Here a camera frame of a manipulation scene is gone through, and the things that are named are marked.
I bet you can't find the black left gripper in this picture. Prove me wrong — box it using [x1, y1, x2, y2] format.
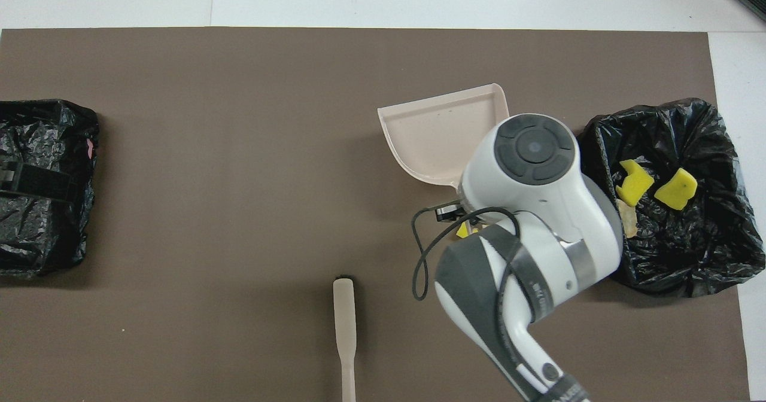
[0, 162, 28, 198]

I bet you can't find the brown toasted croissant piece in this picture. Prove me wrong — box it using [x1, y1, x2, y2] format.
[616, 199, 639, 239]

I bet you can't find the brown table mat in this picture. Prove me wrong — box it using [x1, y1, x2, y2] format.
[0, 27, 752, 402]

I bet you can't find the beige plastic dustpan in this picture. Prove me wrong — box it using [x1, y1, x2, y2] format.
[377, 83, 510, 187]

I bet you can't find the yellow sponge piece dark spot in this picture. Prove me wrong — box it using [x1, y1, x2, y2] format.
[653, 167, 699, 212]

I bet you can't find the black bag lined bin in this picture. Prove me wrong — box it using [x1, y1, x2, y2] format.
[577, 98, 766, 299]
[0, 99, 100, 278]

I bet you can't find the beige hand brush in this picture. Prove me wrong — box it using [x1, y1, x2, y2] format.
[332, 275, 358, 402]

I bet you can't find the notched yellow green sponge piece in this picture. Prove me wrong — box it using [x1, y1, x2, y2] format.
[616, 159, 655, 208]

